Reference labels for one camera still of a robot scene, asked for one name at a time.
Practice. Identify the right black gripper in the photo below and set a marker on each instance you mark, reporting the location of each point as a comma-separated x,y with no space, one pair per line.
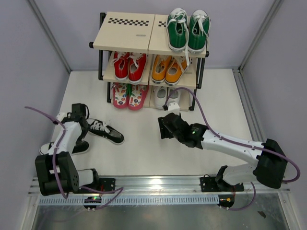
165,132

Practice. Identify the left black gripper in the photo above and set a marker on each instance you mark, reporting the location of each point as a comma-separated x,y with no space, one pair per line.
82,134

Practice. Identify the pink flip-flop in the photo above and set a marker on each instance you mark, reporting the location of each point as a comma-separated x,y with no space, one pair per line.
121,93
137,96

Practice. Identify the green sneaker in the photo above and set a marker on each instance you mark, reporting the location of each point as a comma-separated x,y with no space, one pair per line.
177,30
199,28

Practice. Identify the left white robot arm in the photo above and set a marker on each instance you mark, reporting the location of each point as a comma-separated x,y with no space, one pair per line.
55,170

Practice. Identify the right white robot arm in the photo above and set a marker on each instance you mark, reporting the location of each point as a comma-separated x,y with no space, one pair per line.
264,161

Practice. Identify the beige black shoe shelf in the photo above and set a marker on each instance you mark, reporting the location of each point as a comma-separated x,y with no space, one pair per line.
131,32

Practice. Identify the sideways black sneaker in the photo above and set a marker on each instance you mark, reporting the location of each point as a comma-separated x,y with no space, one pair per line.
79,148

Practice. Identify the left red sneaker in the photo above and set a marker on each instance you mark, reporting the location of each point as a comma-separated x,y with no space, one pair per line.
120,63

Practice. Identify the red sneaker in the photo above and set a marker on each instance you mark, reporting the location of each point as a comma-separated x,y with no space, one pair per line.
137,63
120,63

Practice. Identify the right yellow sneaker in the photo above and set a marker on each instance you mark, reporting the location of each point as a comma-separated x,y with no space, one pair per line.
177,67

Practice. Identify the yellow sneaker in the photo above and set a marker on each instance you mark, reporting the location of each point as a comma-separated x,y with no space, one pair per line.
160,66
177,67

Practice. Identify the left yellow sneaker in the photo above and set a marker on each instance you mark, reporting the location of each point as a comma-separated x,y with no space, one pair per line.
160,66

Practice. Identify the right red sneaker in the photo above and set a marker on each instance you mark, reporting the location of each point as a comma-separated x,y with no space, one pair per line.
137,63

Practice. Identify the left controller board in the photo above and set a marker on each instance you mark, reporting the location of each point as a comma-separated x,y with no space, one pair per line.
92,202

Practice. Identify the controller board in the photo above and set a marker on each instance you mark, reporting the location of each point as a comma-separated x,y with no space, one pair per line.
92,202
226,202

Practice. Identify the right controller board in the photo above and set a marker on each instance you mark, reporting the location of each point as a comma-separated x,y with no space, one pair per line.
226,202

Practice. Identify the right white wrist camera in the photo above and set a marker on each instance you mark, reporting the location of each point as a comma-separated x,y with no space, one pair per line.
172,108

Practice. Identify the aluminium mounting rail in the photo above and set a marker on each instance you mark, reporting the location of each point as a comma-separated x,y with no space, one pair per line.
167,185

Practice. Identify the slotted grey cable duct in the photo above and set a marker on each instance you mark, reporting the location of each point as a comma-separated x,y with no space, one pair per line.
132,200

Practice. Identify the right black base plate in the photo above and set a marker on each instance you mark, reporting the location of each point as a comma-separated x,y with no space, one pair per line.
208,184

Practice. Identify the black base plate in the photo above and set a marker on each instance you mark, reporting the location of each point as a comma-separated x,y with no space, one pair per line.
103,185
208,184

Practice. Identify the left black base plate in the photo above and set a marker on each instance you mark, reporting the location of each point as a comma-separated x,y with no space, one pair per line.
103,185

